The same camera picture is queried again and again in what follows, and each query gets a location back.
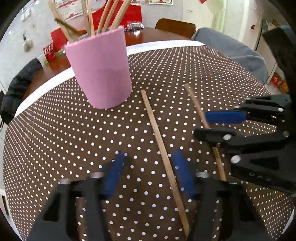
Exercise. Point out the grey cloth on chair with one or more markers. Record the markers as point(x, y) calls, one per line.
point(235, 50)

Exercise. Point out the brown wooden chair back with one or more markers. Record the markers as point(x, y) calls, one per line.
point(181, 28)

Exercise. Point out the black jacket on chair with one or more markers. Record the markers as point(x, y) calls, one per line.
point(17, 89)

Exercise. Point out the red cola can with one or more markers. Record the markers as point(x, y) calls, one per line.
point(49, 52)

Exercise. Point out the tall red box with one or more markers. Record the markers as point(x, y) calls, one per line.
point(59, 39)

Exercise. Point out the red gift bag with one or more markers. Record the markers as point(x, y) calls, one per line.
point(132, 14)

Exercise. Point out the brown polka dot tablecloth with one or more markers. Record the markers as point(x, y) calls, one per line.
point(62, 136)

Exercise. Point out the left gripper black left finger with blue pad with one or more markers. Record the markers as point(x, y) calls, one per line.
point(58, 220)

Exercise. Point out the wooden chopstick in cup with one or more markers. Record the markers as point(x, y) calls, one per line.
point(120, 14)
point(60, 21)

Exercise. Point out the hanging round brush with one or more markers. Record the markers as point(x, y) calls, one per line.
point(27, 44)

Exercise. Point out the wooden chopstick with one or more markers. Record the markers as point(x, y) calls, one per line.
point(120, 14)
point(60, 21)
point(206, 125)
point(166, 161)

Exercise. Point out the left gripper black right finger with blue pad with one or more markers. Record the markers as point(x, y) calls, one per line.
point(240, 220)

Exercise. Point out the green door curtain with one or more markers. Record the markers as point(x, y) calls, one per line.
point(218, 9)

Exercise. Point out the pink cylindrical utensil cup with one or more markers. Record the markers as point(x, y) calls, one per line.
point(101, 68)

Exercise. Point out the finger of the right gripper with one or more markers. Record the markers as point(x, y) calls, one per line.
point(213, 137)
point(225, 116)

